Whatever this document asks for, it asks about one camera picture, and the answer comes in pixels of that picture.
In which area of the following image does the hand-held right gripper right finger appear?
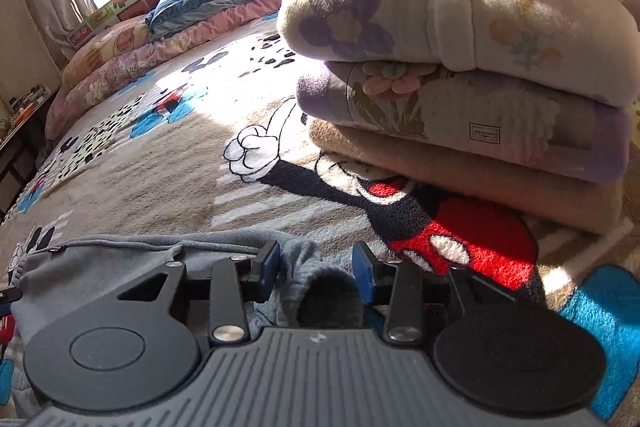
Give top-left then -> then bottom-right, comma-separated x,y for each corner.
352,241 -> 534,349

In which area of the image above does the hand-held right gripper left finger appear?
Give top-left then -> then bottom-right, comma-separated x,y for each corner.
117,240 -> 281,349

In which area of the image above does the grey sock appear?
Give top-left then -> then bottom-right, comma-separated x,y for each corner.
9,234 -> 372,424

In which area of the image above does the folded beige fleece garment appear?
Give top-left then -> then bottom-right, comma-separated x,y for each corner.
307,119 -> 627,236

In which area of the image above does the cartoon mouse printed blanket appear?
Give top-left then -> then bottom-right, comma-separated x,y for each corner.
0,21 -> 640,427

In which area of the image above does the dark side shelf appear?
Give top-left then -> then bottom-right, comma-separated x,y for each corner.
0,83 -> 62,219

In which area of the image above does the folded purple floral fleece garment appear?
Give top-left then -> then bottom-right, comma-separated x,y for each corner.
296,59 -> 633,186

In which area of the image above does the pink floral quilt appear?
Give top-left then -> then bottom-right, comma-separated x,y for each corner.
44,14 -> 162,144

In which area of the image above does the folded cream floral fleece garment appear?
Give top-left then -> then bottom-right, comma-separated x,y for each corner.
275,0 -> 640,108

